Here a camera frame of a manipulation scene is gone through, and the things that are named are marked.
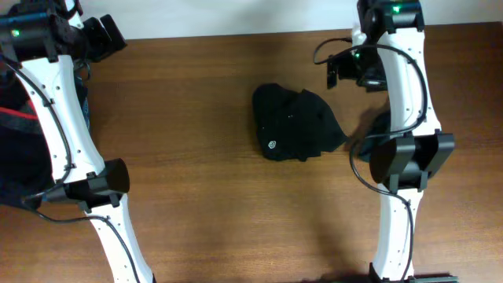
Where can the crumpled black garment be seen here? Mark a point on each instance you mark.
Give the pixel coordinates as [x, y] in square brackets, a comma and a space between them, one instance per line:
[378, 130]

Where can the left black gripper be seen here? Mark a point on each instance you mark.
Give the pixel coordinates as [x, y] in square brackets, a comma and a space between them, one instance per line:
[104, 35]

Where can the folded blue jeans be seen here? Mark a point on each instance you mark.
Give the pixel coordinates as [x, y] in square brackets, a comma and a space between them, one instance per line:
[82, 94]

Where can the black t-shirt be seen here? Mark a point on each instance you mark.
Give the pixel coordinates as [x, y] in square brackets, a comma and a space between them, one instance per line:
[294, 125]

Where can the black red folded garment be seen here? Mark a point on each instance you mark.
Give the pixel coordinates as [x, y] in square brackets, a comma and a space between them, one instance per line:
[25, 159]

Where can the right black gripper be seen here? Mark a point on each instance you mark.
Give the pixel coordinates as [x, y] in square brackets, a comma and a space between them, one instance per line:
[335, 73]

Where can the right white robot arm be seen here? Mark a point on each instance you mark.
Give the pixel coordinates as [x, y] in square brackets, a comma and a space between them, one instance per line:
[387, 54]

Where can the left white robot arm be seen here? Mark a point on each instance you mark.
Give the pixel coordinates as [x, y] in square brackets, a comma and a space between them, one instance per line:
[45, 44]

